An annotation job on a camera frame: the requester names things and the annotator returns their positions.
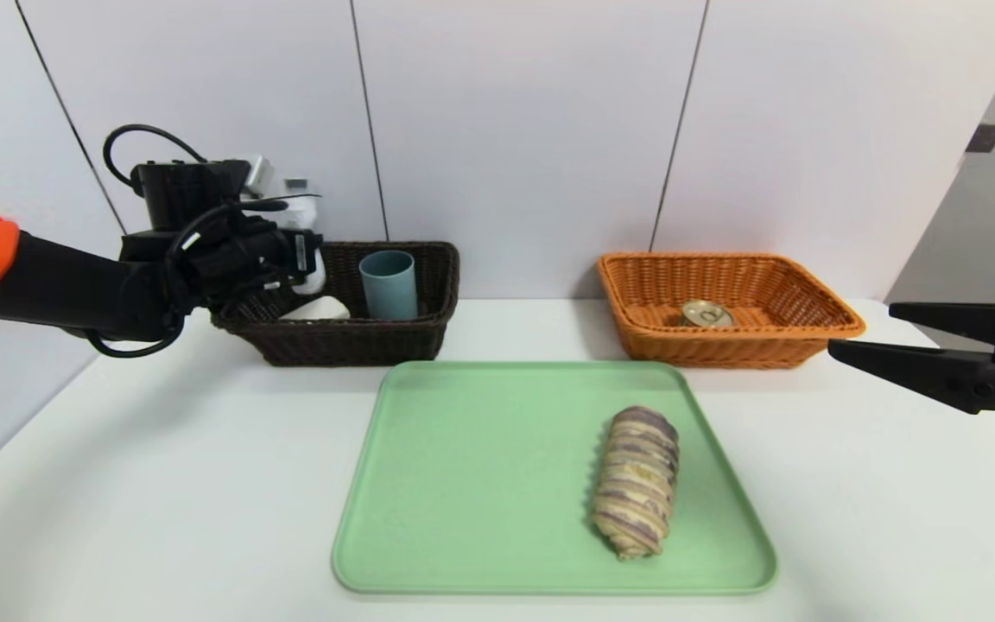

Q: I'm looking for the striped purple bread roll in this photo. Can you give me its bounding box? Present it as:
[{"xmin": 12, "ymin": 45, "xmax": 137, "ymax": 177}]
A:
[{"xmin": 591, "ymin": 406, "xmax": 680, "ymax": 560}]

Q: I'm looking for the blue-grey plastic cup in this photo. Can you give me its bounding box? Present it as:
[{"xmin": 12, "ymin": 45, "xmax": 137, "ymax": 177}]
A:
[{"xmin": 359, "ymin": 251, "xmax": 419, "ymax": 321}]

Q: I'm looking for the white bottle with clear cap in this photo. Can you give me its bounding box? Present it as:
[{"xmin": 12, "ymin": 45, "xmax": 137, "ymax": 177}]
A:
[{"xmin": 277, "ymin": 177, "xmax": 327, "ymax": 296}]

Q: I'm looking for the tin can with gold lid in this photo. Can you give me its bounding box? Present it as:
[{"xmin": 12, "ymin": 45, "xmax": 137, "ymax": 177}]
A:
[{"xmin": 680, "ymin": 300, "xmax": 736, "ymax": 329}]

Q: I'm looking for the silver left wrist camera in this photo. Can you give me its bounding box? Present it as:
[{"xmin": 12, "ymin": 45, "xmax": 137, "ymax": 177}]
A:
[{"xmin": 234, "ymin": 155, "xmax": 278, "ymax": 201}]

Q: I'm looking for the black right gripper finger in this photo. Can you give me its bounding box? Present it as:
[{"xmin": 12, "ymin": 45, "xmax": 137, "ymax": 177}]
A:
[
  {"xmin": 827, "ymin": 339, "xmax": 995, "ymax": 416},
  {"xmin": 888, "ymin": 301, "xmax": 995, "ymax": 346}
]

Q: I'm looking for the white soap bar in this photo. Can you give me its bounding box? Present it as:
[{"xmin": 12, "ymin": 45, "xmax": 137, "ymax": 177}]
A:
[{"xmin": 286, "ymin": 296, "xmax": 352, "ymax": 321}]

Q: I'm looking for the light green plastic tray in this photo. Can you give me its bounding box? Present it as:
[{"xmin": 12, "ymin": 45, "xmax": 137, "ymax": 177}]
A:
[{"xmin": 331, "ymin": 360, "xmax": 778, "ymax": 595}]

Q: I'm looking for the dark brown wicker basket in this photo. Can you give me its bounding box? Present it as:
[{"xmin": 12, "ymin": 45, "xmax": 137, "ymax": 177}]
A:
[{"xmin": 212, "ymin": 241, "xmax": 461, "ymax": 368}]

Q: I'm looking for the orange wicker basket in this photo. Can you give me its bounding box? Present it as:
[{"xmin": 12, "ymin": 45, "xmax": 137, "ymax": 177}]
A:
[{"xmin": 596, "ymin": 252, "xmax": 865, "ymax": 370}]

